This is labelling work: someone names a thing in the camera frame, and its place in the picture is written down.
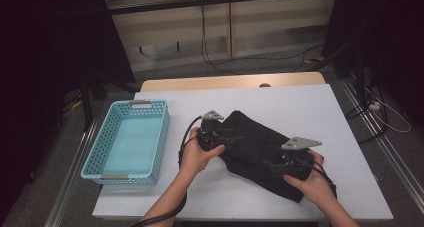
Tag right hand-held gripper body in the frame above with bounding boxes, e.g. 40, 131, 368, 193
278, 136, 323, 182

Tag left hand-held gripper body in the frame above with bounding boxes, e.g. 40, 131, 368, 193
196, 110, 232, 152

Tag black pants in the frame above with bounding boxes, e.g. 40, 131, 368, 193
218, 110, 316, 204

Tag light blue plastic basket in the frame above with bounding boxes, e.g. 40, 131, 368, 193
80, 99, 171, 185

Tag person's left hand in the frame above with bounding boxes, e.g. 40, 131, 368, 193
178, 126, 226, 180

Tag person's right hand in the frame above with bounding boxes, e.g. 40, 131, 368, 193
283, 150, 337, 212

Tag black metal stand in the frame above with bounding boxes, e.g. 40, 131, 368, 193
308, 40, 368, 105

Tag beige wooden cabinet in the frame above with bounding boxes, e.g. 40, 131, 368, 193
101, 0, 338, 73

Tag black tripod stand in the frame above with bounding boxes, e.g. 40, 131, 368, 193
79, 70, 141, 132

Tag dark curtain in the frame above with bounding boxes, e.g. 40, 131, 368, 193
321, 0, 424, 128
0, 0, 136, 221

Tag left hand-held gripper black cable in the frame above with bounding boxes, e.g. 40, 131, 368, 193
130, 115, 204, 227

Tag hand-held gripper black cable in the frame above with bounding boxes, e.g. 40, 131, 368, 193
309, 161, 338, 200
130, 115, 204, 227

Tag right hand-held gripper black cable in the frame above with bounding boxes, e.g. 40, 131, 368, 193
309, 161, 338, 200

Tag black floor cable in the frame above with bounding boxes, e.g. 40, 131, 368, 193
213, 43, 325, 74

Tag aluminium floor rail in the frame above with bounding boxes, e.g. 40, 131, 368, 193
339, 76, 424, 215
44, 120, 100, 227

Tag black hanging cable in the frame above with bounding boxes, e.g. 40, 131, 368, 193
199, 5, 241, 76

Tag black cable bundle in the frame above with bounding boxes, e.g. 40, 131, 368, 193
344, 71, 390, 145

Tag white cable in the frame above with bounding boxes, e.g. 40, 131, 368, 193
364, 86, 412, 134

